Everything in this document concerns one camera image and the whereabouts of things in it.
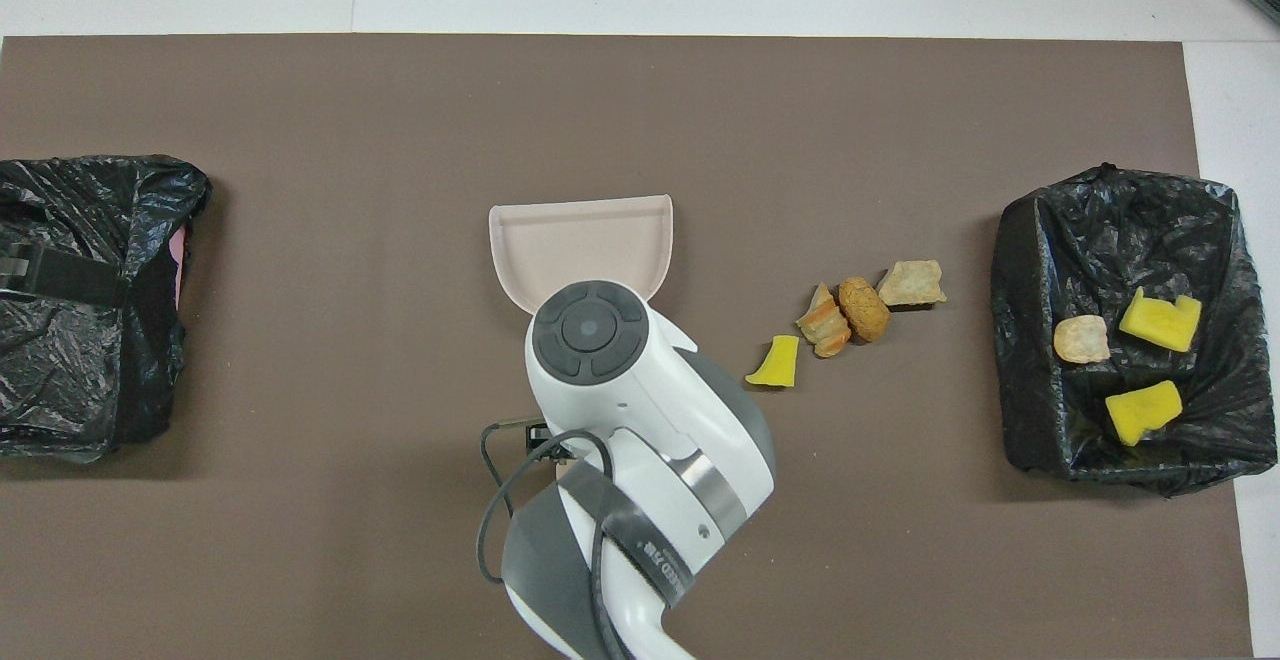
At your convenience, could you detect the brown paper table mat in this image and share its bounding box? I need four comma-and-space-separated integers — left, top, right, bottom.
0, 35, 1253, 660

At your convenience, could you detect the yellow and green sponge piece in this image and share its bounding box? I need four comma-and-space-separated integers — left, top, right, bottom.
1118, 286, 1203, 354

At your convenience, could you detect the pale beige chip piece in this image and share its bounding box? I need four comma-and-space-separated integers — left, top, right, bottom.
1053, 315, 1112, 365

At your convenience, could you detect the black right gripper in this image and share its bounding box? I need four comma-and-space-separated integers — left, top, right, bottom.
524, 420, 579, 463

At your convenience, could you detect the beige plastic dustpan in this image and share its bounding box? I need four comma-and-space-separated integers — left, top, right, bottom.
488, 194, 675, 317

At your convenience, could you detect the brown oval bread roll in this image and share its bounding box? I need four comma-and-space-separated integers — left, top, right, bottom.
838, 277, 891, 343

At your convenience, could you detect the yellow sponge chunk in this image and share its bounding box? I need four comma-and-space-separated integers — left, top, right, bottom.
1104, 379, 1184, 448

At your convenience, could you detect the beige bread chunk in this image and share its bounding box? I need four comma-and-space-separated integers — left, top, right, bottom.
877, 260, 948, 309

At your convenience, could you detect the black trash bag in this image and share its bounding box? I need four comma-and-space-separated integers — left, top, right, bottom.
990, 163, 1280, 498
0, 154, 213, 464

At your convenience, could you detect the pink bin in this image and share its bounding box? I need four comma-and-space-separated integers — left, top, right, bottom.
170, 223, 191, 306

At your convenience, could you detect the small yellow sponge wedge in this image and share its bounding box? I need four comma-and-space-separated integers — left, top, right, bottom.
745, 335, 801, 388

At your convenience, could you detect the orange striped bread piece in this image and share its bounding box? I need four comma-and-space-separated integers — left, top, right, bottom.
796, 283, 853, 359

